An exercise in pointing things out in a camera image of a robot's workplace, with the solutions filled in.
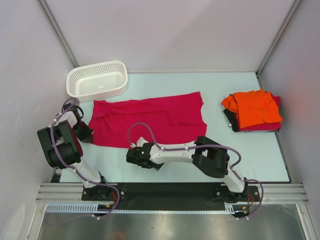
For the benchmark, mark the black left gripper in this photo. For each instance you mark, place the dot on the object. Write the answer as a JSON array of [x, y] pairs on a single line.
[[87, 137]]

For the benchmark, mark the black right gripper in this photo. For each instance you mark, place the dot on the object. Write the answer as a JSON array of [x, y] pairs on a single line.
[[158, 166]]

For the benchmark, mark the magenta t shirt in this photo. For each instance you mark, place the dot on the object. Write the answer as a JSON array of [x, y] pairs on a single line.
[[263, 127], [170, 120]]

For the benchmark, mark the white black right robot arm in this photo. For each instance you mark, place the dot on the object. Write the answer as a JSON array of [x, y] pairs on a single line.
[[211, 158]]

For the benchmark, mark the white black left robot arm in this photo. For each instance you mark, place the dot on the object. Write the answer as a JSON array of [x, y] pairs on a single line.
[[61, 146]]

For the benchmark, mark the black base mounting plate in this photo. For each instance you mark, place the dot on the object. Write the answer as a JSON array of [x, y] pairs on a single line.
[[192, 196]]

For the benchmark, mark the white perforated plastic basket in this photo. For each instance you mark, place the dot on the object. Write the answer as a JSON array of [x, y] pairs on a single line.
[[97, 81]]

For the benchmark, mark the black t shirt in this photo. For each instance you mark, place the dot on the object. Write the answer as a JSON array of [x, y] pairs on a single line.
[[231, 116]]

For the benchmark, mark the orange t shirt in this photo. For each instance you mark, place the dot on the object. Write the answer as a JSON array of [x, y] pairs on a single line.
[[253, 108]]

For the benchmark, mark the magenta folded t shirt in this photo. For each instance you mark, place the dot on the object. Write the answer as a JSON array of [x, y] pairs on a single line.
[[263, 127]]

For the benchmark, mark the white slotted cable duct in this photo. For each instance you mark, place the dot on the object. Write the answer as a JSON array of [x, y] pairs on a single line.
[[96, 208]]

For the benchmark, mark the aluminium left corner post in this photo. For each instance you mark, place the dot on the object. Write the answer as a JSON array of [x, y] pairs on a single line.
[[54, 25]]

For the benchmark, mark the aluminium corner post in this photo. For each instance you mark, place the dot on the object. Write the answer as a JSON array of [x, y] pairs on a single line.
[[54, 25], [279, 35]]

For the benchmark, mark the aluminium front frame rail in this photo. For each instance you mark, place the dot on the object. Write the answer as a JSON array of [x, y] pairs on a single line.
[[278, 193]]

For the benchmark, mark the aluminium right corner post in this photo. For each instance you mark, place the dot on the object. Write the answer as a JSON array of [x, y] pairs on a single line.
[[279, 35]]

